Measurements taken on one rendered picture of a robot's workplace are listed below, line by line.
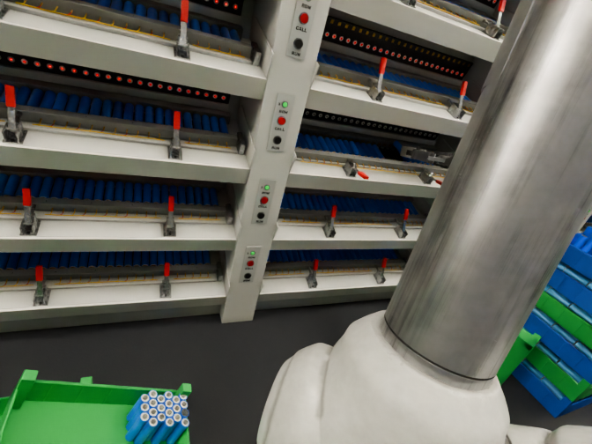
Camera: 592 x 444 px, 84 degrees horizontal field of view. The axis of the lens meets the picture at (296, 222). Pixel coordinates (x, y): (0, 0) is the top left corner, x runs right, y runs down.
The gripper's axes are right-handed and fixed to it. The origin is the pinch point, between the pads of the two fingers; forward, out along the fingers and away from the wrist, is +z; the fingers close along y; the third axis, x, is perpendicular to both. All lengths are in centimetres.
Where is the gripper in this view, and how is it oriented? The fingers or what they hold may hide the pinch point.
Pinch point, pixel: (412, 152)
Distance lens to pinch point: 103.6
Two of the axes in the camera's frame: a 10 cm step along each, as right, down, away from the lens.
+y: -9.1, -0.2, -4.2
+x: -1.5, 9.4, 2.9
